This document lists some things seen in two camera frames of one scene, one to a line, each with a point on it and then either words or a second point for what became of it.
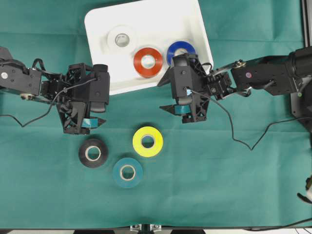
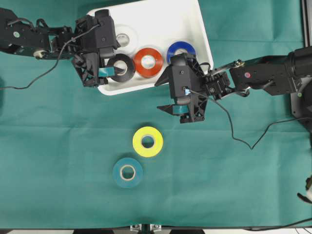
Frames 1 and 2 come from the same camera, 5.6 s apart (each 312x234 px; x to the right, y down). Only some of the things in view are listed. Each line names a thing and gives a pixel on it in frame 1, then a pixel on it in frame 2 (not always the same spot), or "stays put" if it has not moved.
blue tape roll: (177, 45) stays put
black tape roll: (102, 148) → (130, 70)
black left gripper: (85, 88) → (95, 38)
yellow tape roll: (155, 148) stays put
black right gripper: (192, 85) stays put
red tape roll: (147, 72) stays put
